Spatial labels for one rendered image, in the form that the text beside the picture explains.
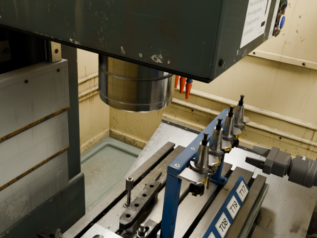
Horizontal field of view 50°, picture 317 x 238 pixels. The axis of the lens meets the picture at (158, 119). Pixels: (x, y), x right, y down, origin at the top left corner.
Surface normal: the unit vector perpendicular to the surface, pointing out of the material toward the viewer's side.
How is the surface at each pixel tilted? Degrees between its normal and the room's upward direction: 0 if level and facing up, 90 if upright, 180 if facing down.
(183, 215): 0
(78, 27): 90
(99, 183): 0
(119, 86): 90
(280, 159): 0
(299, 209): 24
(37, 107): 89
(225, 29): 90
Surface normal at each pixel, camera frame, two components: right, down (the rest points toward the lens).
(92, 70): 0.86, 0.29
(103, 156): 0.08, -0.88
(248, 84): -0.50, 0.36
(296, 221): -0.13, -0.66
